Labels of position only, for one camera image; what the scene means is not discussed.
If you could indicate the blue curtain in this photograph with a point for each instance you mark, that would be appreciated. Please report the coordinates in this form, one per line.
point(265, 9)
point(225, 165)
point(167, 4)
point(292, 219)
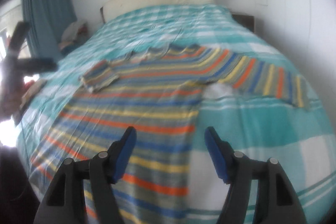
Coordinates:
point(48, 20)

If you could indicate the white wardrobe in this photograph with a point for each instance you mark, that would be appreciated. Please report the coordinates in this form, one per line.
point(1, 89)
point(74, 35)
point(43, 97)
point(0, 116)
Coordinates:
point(304, 31)

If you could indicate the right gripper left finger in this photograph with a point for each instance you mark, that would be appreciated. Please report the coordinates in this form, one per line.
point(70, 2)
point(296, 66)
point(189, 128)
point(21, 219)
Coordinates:
point(64, 200)

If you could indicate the beige red cloth bag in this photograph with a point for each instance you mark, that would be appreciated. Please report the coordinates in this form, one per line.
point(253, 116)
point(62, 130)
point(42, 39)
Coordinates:
point(32, 89)

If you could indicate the striped knit sweater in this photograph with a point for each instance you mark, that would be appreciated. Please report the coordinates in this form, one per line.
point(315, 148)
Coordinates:
point(159, 93)

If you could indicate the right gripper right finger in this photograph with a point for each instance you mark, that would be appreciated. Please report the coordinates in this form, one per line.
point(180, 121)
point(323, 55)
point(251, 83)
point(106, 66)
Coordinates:
point(276, 199)

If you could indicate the teal plaid bedspread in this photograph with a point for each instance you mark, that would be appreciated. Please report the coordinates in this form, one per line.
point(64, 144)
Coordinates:
point(302, 140)

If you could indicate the pile of clothes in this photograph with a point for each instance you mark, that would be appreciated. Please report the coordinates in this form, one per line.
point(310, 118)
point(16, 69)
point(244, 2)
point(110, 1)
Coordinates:
point(75, 35)

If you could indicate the dark bedside table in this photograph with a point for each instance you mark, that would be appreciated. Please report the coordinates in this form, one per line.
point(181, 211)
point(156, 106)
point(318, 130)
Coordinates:
point(247, 21)

